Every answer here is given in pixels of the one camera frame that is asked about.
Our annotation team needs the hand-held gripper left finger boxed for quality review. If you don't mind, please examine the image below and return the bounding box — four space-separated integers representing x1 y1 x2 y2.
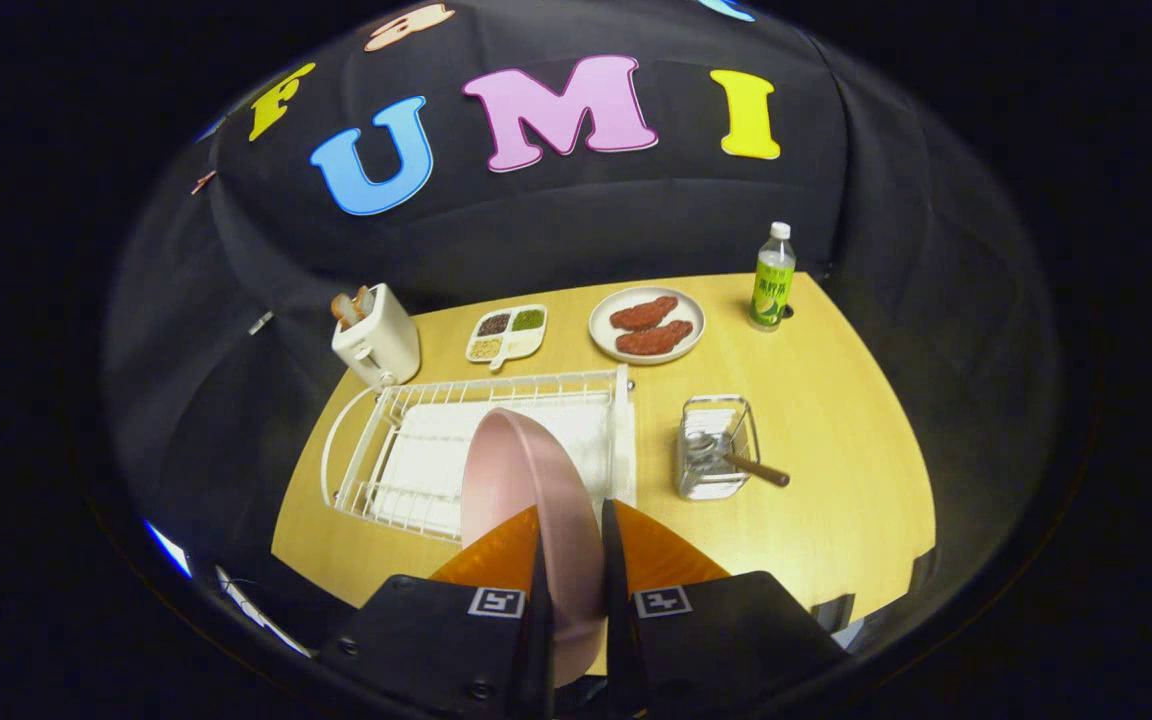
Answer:
316 503 557 720

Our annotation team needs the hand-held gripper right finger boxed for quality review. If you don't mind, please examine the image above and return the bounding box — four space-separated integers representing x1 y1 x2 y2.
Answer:
600 498 849 720

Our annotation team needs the pink plate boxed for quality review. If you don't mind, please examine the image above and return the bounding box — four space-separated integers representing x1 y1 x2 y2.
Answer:
460 407 609 689

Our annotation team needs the metal wire basket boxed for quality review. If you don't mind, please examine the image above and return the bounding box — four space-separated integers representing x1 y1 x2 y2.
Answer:
676 395 761 501

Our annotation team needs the white wire dish rack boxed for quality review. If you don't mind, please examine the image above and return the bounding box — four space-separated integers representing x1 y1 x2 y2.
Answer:
320 364 639 546

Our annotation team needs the wooden-handled metal spoon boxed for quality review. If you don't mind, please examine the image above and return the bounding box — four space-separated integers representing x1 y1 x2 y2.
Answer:
686 430 791 489

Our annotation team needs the white divided condiment dish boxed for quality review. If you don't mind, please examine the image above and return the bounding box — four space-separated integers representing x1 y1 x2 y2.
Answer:
465 304 548 371

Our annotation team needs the white round plate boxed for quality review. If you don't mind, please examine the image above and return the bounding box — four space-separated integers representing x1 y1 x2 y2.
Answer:
589 286 706 365

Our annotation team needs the white drip tray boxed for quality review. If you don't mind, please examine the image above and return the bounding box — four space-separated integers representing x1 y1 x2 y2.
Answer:
368 400 612 536

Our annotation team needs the brown meat steak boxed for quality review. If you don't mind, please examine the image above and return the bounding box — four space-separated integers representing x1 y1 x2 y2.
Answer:
615 320 694 357
609 295 680 332

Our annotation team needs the white toaster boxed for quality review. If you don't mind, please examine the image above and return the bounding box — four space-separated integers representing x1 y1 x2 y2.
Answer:
331 283 422 388

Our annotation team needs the green-labelled drink bottle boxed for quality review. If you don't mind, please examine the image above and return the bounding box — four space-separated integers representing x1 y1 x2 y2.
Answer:
748 221 797 331

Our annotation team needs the black backdrop cloth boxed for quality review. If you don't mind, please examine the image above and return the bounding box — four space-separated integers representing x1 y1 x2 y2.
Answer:
101 0 1062 621

